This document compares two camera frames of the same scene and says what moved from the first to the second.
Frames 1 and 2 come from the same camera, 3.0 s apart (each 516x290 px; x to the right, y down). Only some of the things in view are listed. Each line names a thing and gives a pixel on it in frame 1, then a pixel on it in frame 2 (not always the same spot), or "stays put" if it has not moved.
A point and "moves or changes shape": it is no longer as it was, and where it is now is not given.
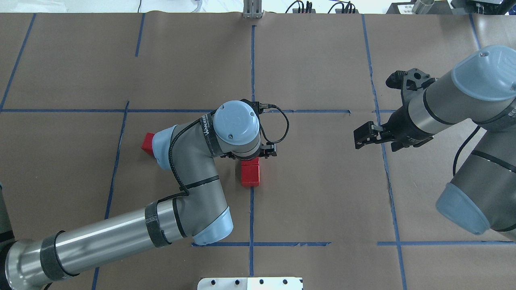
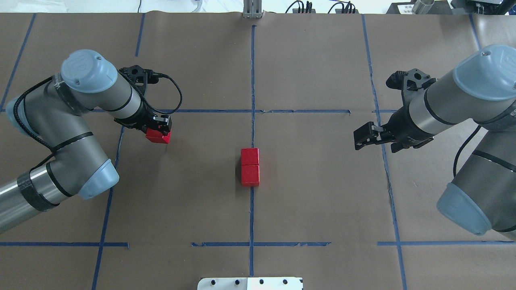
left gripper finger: [229, 154] → [165, 129]
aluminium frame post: [252, 9] stays put
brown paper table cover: [78, 92] stays put
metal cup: [422, 7] stays put
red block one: [147, 144] moves or changes shape
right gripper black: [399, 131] stays put
